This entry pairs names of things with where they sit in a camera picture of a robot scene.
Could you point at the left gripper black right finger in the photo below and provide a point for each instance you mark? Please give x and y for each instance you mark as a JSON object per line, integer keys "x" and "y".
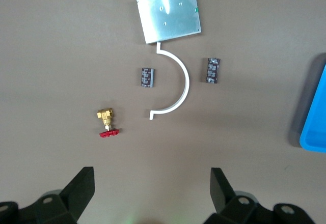
{"x": 237, "y": 208}

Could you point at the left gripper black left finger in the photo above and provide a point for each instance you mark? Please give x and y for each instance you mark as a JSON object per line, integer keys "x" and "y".
{"x": 66, "y": 206}

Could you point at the black cylindrical capacitor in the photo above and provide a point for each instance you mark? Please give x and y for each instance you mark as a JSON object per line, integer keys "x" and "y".
{"x": 212, "y": 70}

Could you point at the black terminal block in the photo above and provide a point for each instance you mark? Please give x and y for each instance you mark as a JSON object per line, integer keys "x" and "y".
{"x": 147, "y": 77}

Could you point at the blue plastic tray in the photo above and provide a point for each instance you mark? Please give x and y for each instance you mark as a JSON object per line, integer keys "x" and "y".
{"x": 318, "y": 122}

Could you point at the silver aluminium plate box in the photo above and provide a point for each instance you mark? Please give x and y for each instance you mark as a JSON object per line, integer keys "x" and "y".
{"x": 170, "y": 15}

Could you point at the white curved plastic bracket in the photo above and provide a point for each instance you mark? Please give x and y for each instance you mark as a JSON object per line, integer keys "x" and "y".
{"x": 186, "y": 81}

